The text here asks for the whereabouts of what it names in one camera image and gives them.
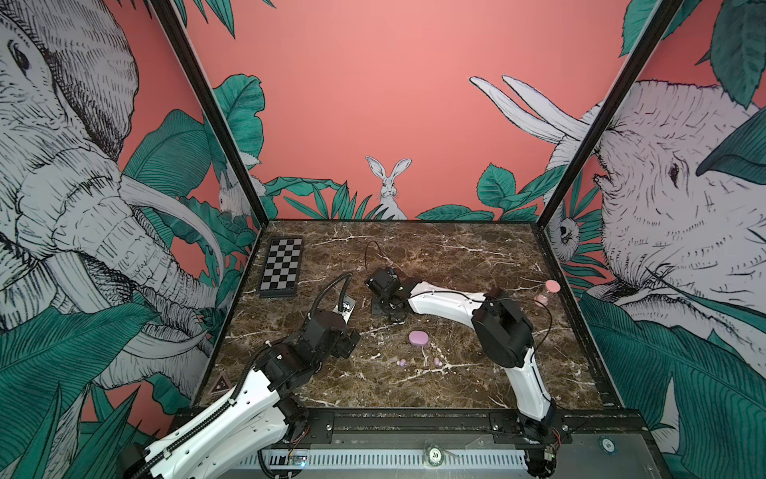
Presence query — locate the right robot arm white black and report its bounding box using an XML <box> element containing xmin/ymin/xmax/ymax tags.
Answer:
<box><xmin>365</xmin><ymin>267</ymin><xmax>562</xmax><ymax>444</ymax></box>

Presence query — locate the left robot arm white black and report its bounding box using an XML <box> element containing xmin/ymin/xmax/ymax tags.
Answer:
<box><xmin>118</xmin><ymin>273</ymin><xmax>360</xmax><ymax>478</ymax></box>

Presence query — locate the pink earbud charging case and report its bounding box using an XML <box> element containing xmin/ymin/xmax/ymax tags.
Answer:
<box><xmin>408</xmin><ymin>331</ymin><xmax>430</xmax><ymax>347</ymax></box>

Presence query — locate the black white checkerboard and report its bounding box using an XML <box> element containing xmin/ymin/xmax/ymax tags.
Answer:
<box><xmin>257</xmin><ymin>237</ymin><xmax>304</xmax><ymax>299</ymax></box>

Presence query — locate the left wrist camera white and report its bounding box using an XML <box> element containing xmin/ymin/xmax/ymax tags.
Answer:
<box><xmin>336</xmin><ymin>297</ymin><xmax>356</xmax><ymax>323</ymax></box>

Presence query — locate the white perforated cable duct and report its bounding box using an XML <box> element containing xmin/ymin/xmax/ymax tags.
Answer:
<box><xmin>263</xmin><ymin>447</ymin><xmax>528</xmax><ymax>471</ymax></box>

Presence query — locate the black left frame post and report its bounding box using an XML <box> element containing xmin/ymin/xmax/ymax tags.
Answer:
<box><xmin>150</xmin><ymin>0</ymin><xmax>269</xmax><ymax>228</ymax></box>

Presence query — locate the black frame post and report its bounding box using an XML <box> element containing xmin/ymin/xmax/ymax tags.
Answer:
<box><xmin>536</xmin><ymin>0</ymin><xmax>683</xmax><ymax>230</ymax></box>
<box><xmin>150</xmin><ymin>0</ymin><xmax>269</xmax><ymax>228</ymax></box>

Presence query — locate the black right frame post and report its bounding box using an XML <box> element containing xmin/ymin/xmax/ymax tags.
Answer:
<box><xmin>536</xmin><ymin>0</ymin><xmax>683</xmax><ymax>230</ymax></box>

